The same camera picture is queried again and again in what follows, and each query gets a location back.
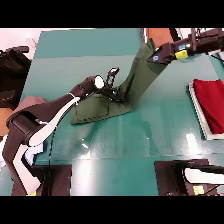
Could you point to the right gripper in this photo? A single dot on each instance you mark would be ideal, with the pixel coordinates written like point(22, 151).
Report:
point(164, 53)

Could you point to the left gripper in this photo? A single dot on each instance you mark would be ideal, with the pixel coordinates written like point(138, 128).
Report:
point(113, 92)

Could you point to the green garment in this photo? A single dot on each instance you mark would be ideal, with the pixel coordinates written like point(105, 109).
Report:
point(140, 76)

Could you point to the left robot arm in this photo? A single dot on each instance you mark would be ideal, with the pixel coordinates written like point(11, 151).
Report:
point(50, 113)

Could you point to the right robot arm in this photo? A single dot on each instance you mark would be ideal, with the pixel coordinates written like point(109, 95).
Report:
point(206, 40)

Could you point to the orange garment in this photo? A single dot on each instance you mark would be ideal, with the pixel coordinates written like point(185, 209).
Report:
point(4, 121)
point(163, 36)

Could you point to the red garment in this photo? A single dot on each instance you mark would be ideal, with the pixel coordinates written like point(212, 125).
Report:
point(211, 103)

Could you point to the white board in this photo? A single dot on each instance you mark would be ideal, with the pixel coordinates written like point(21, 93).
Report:
point(200, 120)

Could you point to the black garment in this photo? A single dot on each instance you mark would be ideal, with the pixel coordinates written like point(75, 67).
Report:
point(11, 76)

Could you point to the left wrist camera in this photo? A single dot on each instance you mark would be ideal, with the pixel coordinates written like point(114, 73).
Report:
point(112, 74)

